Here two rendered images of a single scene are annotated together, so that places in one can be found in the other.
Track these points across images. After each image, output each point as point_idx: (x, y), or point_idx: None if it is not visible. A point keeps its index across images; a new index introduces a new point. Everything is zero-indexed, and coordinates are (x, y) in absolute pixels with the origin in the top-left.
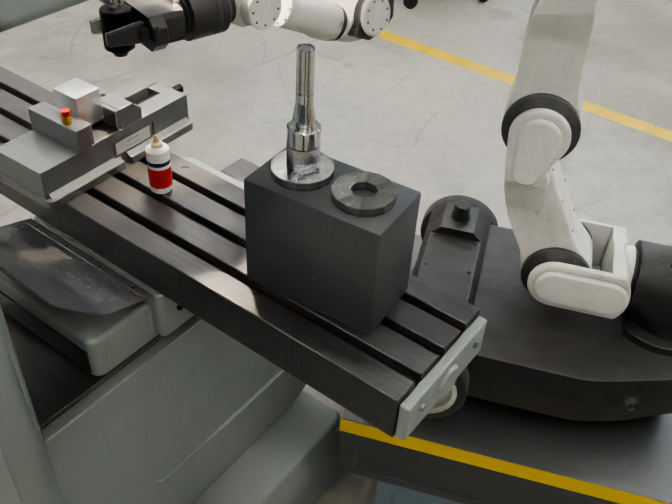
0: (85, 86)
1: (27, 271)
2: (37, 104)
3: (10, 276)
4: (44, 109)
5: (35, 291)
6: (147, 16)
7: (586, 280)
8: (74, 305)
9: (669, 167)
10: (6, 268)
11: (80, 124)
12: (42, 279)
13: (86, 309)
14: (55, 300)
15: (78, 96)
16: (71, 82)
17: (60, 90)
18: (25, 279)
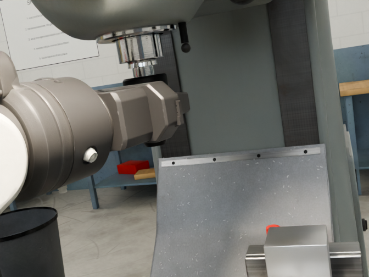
0: (286, 241)
1: (227, 270)
2: (357, 248)
3: (168, 193)
4: (334, 247)
5: (156, 209)
6: (96, 89)
7: None
8: (160, 264)
9: None
10: (223, 242)
11: (256, 251)
12: (212, 276)
13: (155, 274)
14: (167, 247)
15: (270, 230)
16: (316, 237)
17: (308, 226)
18: (204, 247)
